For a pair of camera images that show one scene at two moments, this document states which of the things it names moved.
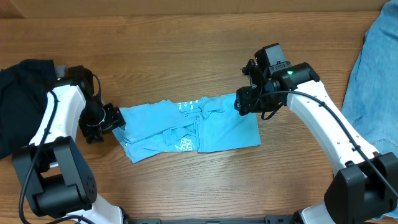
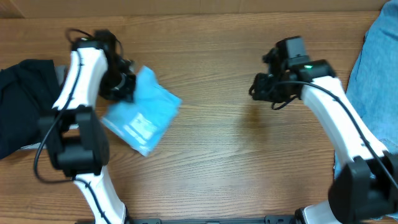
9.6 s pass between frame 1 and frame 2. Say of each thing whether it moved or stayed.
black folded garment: stayed
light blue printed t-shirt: moved
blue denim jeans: stayed
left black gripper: moved
